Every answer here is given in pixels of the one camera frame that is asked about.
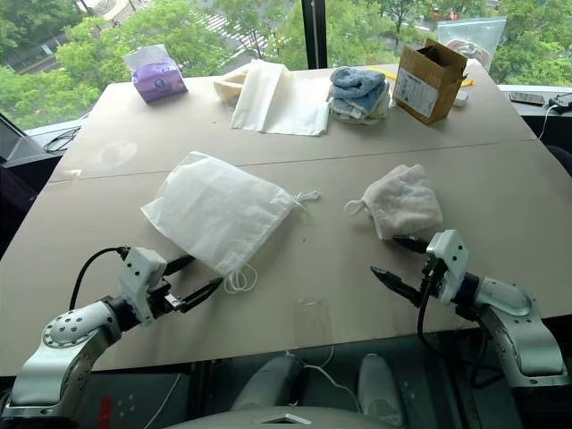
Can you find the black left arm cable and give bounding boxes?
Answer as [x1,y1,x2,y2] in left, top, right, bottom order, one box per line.
[68,246,131,312]

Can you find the folded blue towel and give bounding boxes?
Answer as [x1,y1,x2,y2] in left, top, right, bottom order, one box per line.
[330,66,388,100]

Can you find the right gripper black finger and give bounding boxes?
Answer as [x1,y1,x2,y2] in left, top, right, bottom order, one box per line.
[370,265,424,307]
[392,234,431,256]

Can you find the brown cardboard box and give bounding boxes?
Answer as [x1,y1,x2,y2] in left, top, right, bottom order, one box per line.
[394,38,469,126]

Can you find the thin white cable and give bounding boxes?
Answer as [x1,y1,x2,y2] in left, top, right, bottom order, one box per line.
[537,104,556,140]

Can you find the black cables bundle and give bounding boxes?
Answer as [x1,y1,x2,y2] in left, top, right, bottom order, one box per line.
[43,126,82,154]

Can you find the dark window frame post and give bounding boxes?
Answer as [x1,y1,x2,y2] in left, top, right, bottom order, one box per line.
[300,0,328,71]

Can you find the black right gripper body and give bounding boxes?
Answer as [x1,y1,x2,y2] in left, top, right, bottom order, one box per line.
[412,258,449,310]

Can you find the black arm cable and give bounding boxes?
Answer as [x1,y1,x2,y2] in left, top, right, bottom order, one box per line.
[416,267,495,391]
[68,246,131,312]

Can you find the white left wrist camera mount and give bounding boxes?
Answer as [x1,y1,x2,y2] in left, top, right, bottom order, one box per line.
[117,247,168,321]

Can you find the grey rounded robot leg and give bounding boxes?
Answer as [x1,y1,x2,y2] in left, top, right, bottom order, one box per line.
[231,355,306,413]
[358,352,404,426]

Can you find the folded white towel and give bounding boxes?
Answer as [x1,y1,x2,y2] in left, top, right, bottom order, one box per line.
[343,164,444,241]

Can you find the clear zip plastic bag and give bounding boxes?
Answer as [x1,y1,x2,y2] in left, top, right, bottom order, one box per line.
[434,16,508,73]

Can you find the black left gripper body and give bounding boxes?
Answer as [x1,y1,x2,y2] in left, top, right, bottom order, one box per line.
[146,279,186,320]

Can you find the dark laptop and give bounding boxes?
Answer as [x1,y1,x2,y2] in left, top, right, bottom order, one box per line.
[0,113,60,167]

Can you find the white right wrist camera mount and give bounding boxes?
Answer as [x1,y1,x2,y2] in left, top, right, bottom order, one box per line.
[425,229,471,306]

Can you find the grey robot torso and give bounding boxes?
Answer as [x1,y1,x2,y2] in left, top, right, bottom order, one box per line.
[176,404,406,429]

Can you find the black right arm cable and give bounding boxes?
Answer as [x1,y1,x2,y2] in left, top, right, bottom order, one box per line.
[416,267,495,391]

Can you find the white drawstring bag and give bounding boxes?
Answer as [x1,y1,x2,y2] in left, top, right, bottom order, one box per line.
[139,151,323,295]

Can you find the clear tape piece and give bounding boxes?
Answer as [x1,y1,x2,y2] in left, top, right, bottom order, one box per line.
[291,298,332,341]

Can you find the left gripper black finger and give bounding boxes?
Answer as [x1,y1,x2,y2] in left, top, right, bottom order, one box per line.
[178,276,224,314]
[163,255,197,277]

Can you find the stack of white bags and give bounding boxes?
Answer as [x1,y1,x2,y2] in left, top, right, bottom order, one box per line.
[231,58,331,137]

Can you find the purple tissue pack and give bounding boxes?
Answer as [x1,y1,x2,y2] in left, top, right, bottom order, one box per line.
[123,45,189,105]

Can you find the white cord under table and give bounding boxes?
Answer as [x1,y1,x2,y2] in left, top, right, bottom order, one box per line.
[284,344,359,413]

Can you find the stack of folded towels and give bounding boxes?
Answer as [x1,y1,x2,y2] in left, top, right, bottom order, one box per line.
[328,82,394,122]

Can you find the smartphone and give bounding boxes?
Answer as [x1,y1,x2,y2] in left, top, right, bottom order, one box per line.
[509,90,547,106]

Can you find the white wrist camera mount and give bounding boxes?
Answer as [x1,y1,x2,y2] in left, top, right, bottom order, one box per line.
[117,247,168,321]
[425,229,471,306]

